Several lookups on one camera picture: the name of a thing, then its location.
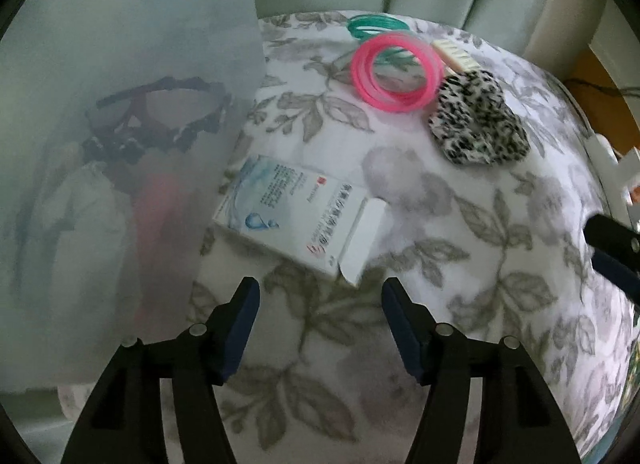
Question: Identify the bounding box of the leopard print scrunchie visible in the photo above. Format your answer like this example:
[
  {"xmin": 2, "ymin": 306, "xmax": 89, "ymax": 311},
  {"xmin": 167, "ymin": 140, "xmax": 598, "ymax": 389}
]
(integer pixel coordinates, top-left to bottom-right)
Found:
[{"xmin": 427, "ymin": 69, "xmax": 531, "ymax": 166}]

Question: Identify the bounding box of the white medicine box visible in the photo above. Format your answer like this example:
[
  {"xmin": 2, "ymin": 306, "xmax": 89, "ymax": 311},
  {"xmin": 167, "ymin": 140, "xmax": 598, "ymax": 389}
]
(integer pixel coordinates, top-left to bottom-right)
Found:
[{"xmin": 212, "ymin": 154, "xmax": 386, "ymax": 289}]

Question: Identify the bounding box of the translucent plastic storage container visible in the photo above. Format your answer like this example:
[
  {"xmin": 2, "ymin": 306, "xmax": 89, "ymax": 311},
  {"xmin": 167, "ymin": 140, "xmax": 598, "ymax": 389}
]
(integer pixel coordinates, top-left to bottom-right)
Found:
[{"xmin": 0, "ymin": 0, "xmax": 268, "ymax": 395}]

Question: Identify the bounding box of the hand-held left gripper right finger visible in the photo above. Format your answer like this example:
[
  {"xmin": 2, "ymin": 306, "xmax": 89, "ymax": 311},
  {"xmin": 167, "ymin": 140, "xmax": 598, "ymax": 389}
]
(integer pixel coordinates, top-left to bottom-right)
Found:
[{"xmin": 381, "ymin": 278, "xmax": 583, "ymax": 464}]

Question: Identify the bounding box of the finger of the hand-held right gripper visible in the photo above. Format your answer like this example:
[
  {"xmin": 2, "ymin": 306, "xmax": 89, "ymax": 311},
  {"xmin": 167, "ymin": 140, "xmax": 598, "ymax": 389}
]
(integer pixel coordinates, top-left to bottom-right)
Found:
[{"xmin": 584, "ymin": 214, "xmax": 640, "ymax": 305}]

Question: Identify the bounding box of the white power strip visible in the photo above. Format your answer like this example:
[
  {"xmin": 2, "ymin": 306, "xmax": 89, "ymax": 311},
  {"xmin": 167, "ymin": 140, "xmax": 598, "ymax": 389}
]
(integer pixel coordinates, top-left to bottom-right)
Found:
[{"xmin": 584, "ymin": 134, "xmax": 640, "ymax": 225}]

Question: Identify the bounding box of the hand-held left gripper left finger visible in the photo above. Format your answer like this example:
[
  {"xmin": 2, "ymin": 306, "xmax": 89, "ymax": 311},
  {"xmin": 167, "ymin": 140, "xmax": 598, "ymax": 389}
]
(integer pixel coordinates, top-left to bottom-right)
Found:
[{"xmin": 60, "ymin": 276, "xmax": 261, "ymax": 464}]

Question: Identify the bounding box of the black braided cable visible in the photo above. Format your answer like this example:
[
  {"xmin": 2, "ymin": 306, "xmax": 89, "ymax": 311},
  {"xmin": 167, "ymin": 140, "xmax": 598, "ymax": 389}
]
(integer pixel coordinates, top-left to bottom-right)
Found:
[{"xmin": 570, "ymin": 75, "xmax": 631, "ymax": 95}]

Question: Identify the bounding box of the small white comb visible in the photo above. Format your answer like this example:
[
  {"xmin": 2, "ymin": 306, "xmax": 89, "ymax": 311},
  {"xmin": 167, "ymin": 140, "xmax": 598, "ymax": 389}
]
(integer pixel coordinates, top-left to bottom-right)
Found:
[{"xmin": 431, "ymin": 39, "xmax": 482, "ymax": 77}]

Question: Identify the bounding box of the white tissue paper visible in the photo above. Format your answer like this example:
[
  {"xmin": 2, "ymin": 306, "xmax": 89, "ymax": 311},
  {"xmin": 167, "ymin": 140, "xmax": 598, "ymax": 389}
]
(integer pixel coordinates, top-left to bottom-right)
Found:
[{"xmin": 35, "ymin": 159, "xmax": 136, "ymax": 305}]

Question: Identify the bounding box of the black scalloped headband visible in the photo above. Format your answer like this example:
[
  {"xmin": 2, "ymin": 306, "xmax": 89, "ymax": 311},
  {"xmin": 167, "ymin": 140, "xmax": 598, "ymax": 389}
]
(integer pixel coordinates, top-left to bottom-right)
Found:
[{"xmin": 82, "ymin": 75, "xmax": 233, "ymax": 165}]

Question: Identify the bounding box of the floral fleece blanket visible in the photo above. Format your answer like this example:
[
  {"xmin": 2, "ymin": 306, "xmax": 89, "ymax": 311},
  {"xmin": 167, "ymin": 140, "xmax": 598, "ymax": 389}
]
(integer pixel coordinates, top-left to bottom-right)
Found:
[{"xmin": 55, "ymin": 9, "xmax": 626, "ymax": 464}]

